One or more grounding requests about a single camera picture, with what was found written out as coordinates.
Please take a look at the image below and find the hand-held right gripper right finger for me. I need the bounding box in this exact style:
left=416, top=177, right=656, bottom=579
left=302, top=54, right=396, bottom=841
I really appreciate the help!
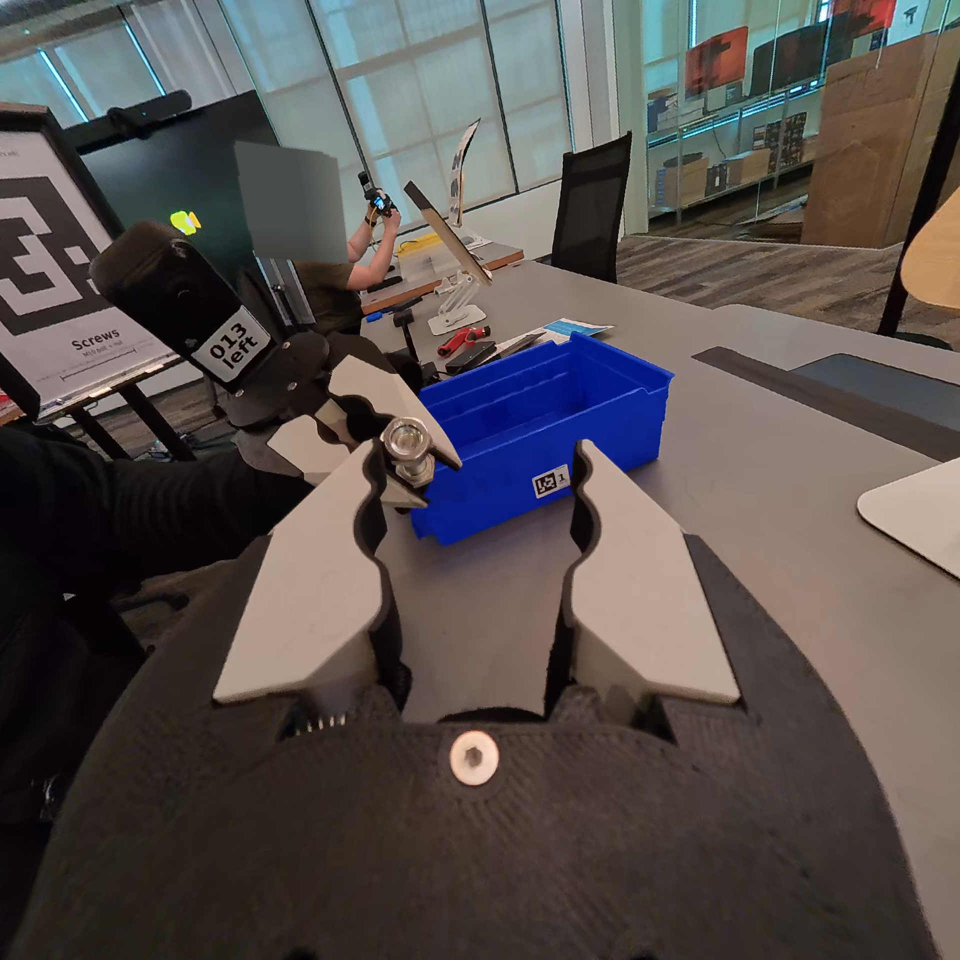
left=543, top=438, right=744, bottom=725

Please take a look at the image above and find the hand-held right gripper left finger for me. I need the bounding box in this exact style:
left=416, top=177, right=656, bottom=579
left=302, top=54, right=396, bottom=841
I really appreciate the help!
left=212, top=438, right=412, bottom=714

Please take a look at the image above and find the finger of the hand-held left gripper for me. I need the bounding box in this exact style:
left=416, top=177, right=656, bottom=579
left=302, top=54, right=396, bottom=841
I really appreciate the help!
left=313, top=356, right=464, bottom=471
left=266, top=412, right=430, bottom=511

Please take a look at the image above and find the silver hex bolt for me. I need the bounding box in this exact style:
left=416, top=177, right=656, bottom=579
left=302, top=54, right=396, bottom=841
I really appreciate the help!
left=379, top=417, right=435, bottom=470

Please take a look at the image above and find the blue storage bin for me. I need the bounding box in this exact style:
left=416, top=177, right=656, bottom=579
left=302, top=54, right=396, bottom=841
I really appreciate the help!
left=410, top=330, right=675, bottom=546

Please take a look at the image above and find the person's left forearm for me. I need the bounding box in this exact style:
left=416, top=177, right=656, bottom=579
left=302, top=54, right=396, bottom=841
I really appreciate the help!
left=0, top=426, right=320, bottom=601

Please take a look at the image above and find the framed marker sign board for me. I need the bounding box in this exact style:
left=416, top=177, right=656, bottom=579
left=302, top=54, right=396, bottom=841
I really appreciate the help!
left=0, top=101, right=181, bottom=421

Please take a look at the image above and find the black flat case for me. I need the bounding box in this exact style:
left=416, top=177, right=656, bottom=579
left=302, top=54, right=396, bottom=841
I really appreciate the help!
left=444, top=339, right=498, bottom=374

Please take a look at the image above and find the white board stand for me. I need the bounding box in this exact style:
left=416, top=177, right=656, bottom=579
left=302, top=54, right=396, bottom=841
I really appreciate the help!
left=427, top=271, right=490, bottom=336
left=857, top=456, right=960, bottom=580

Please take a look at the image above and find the black easel stand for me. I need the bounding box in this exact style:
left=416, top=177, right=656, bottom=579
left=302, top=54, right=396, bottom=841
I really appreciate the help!
left=0, top=352, right=200, bottom=462

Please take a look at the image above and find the large black display screen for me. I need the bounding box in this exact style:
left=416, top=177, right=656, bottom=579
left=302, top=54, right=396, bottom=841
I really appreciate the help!
left=63, top=90, right=297, bottom=316

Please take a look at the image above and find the clear plastic container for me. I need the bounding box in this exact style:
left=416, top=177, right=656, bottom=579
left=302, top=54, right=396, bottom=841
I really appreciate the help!
left=396, top=234, right=462, bottom=280

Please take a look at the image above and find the tilted wooden board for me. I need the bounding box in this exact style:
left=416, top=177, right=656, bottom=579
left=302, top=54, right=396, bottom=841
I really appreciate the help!
left=403, top=180, right=494, bottom=288
left=900, top=187, right=960, bottom=310

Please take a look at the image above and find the brown edged desk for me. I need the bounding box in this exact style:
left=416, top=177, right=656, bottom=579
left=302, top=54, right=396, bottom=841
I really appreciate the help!
left=358, top=238, right=526, bottom=316

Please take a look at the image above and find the black video bar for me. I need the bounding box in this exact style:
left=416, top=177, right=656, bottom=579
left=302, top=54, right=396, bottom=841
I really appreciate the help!
left=105, top=91, right=192, bottom=140

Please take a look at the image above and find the white and blue leaflet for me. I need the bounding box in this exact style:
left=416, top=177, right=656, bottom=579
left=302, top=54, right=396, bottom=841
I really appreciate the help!
left=536, top=318, right=616, bottom=346

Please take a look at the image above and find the curved printed card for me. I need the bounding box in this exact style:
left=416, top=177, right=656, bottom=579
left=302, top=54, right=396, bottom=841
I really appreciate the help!
left=448, top=117, right=483, bottom=230

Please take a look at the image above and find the dark table slot cover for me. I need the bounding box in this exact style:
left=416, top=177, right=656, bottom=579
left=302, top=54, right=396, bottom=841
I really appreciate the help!
left=693, top=346, right=960, bottom=462

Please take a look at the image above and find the black office chair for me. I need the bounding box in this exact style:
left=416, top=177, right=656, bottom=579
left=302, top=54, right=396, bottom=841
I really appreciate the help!
left=551, top=131, right=633, bottom=285

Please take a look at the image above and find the storage shelf with boxes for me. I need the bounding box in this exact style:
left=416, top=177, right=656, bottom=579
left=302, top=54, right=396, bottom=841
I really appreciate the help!
left=645, top=0, right=920, bottom=219

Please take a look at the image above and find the black floor pole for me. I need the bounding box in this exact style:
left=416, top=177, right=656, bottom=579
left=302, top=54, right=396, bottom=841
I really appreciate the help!
left=876, top=0, right=948, bottom=339

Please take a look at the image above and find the large cardboard box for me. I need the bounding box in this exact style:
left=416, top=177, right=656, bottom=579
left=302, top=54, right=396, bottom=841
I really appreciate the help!
left=798, top=30, right=960, bottom=249

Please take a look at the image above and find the red handled cutter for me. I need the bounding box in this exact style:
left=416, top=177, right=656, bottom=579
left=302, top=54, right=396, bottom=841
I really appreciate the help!
left=437, top=324, right=492, bottom=358

